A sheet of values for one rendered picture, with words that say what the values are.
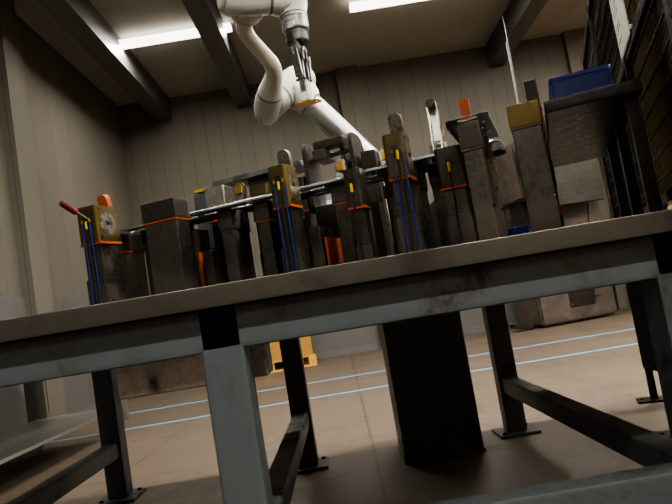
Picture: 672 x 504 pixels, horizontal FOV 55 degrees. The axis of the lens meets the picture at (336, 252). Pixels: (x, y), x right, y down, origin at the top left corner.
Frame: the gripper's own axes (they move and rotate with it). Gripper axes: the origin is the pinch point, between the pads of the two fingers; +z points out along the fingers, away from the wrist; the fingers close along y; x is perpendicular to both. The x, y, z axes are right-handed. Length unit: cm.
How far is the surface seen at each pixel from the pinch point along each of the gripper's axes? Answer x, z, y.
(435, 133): 37.7, 22.6, -8.0
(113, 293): -63, 56, 30
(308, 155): -6.3, 18.8, -8.3
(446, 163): 46, 41, 30
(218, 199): -40.2, 27.2, -2.4
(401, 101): -109, -189, -623
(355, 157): 10.3, 23.7, -7.8
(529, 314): 2, 110, -588
